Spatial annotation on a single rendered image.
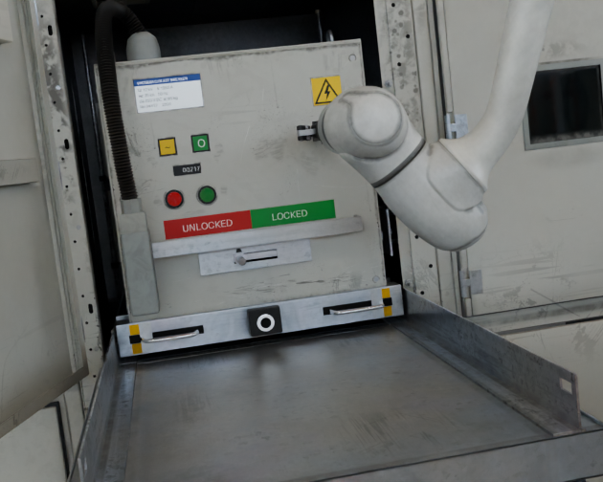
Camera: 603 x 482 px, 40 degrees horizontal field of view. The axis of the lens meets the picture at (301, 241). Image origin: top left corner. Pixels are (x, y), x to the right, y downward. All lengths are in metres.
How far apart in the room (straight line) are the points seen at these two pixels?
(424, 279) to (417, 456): 0.71
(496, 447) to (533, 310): 0.77
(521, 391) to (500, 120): 0.38
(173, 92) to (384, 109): 0.53
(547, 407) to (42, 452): 0.92
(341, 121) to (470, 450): 0.47
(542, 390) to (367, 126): 0.41
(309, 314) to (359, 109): 0.56
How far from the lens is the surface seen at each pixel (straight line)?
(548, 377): 1.07
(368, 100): 1.13
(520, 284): 1.69
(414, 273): 1.63
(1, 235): 1.40
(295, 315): 1.57
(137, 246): 1.44
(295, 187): 1.56
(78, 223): 1.55
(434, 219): 1.20
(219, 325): 1.56
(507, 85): 1.22
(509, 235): 1.67
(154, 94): 1.55
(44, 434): 1.61
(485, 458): 0.99
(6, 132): 1.46
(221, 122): 1.55
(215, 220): 1.55
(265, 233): 1.52
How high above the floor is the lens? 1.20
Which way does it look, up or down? 6 degrees down
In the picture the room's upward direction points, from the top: 7 degrees counter-clockwise
